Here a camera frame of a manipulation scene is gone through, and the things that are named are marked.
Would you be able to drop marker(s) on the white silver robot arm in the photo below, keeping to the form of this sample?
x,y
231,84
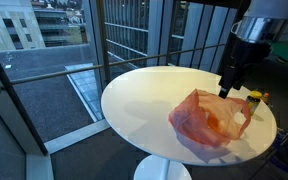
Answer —
x,y
267,26

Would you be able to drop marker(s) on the orange translucent plastic bag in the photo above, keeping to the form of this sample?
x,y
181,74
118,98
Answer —
x,y
200,123

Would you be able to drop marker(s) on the white table pedestal base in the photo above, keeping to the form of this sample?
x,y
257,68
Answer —
x,y
150,170

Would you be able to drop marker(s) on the small orange object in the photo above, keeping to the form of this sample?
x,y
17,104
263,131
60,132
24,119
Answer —
x,y
266,98

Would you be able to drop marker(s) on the long metal window handrail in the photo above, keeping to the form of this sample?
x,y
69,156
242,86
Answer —
x,y
84,69

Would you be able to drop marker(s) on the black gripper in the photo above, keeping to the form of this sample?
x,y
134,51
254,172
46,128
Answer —
x,y
249,55

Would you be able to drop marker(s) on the dark bottle with yellow cap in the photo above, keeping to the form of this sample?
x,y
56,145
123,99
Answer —
x,y
253,101

